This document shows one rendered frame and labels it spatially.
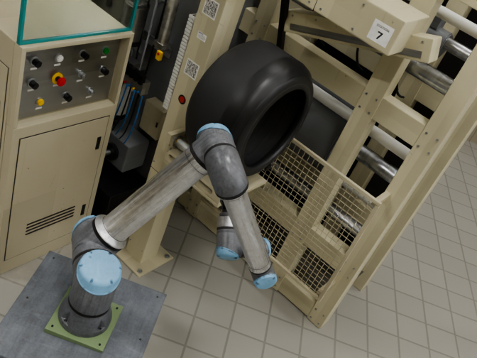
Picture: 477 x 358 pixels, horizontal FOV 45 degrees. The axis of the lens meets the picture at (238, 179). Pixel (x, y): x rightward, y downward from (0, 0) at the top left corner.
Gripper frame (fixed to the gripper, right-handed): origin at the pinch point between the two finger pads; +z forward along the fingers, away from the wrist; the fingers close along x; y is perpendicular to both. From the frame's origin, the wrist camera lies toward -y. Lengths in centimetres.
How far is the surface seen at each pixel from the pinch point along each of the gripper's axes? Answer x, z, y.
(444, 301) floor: 135, -39, 172
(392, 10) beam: 63, 55, -28
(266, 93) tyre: 14.9, 24.2, -19.9
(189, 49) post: -19, 54, 0
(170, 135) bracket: -27.9, 20.0, 16.2
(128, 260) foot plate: -61, -26, 91
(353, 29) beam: 49, 52, -19
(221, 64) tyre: -3.2, 37.3, -18.5
